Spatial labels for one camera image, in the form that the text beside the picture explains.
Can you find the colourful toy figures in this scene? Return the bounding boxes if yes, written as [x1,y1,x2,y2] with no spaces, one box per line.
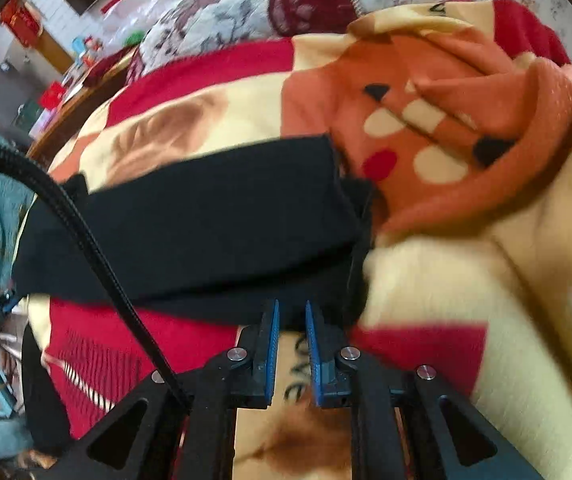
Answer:
[70,35,105,70]

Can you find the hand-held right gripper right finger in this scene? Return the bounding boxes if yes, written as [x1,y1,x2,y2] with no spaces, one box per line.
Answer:
[306,300,546,480]

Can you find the black braided cable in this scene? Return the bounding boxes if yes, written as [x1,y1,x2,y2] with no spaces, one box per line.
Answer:
[0,137,193,411]

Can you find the red gift box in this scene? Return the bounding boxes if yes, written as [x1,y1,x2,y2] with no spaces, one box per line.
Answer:
[38,82,68,109]

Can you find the red yellow orange printed blanket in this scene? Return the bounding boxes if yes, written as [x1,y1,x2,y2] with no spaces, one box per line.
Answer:
[26,0,572,480]

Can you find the floral white maroon pillow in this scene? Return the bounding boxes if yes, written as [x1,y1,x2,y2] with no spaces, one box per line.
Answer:
[126,0,363,83]

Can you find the red hanging wall decoration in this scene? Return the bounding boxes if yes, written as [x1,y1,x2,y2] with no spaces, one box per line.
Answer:
[0,0,43,50]

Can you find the black pants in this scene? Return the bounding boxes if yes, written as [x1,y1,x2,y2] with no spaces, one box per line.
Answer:
[11,132,381,332]

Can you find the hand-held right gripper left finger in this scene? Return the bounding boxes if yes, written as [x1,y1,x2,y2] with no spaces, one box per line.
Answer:
[41,299,281,480]

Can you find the wooden bed footboard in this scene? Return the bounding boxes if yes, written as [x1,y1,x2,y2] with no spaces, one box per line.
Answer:
[26,72,134,167]

